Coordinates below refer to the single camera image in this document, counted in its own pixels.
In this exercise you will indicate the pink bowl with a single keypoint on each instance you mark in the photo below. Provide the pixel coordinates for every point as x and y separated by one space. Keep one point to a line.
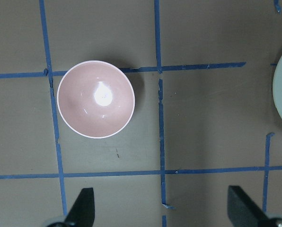
95 99

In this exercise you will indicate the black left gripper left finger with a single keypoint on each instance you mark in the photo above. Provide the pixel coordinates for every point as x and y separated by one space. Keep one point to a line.
82 213

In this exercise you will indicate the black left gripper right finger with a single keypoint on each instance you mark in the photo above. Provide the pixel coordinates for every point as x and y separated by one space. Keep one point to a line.
242 211

